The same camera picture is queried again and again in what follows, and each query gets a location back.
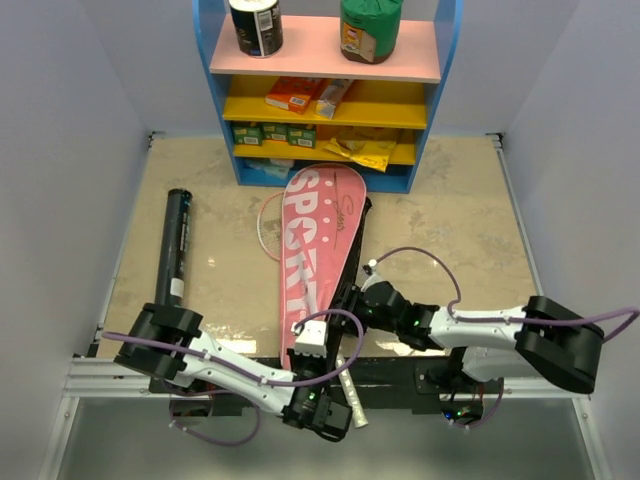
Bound blue shelf unit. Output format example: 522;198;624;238
192;1;463;193

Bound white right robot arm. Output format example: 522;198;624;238
331;281;604;394

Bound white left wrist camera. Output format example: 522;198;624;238
292;320;327;358

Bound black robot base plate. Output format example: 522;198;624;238
147;355;506;420

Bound pink sport racket bag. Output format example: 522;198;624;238
279;163;367;369

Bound teal tissue pack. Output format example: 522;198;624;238
245;158;294;180

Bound black shuttlecock tube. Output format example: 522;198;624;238
154;188;193;306

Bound pink badminton racket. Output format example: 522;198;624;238
256;192;369;429

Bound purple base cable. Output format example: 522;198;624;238
447;377;505;430
168;389;262;446

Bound green wrapped jar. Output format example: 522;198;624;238
340;0;403;64

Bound yellow snack bag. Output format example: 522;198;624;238
323;138;397;172

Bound green box left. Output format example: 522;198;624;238
231;121;264;146

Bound green box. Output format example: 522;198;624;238
287;124;317;149
261;122;288;142
231;121;264;146

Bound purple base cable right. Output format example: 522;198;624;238
447;377;505;430

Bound green box right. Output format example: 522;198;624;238
287;124;317;149

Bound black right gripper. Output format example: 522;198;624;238
314;283;400;339

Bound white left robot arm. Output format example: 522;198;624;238
103;304;364;442

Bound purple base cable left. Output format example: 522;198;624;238
168;389;262;446

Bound orange box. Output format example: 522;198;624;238
265;76;324;114

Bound brown snack packet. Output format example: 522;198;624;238
315;79;354;119

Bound green box middle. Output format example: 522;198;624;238
261;122;288;142

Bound black white can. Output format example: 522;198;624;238
229;0;284;58

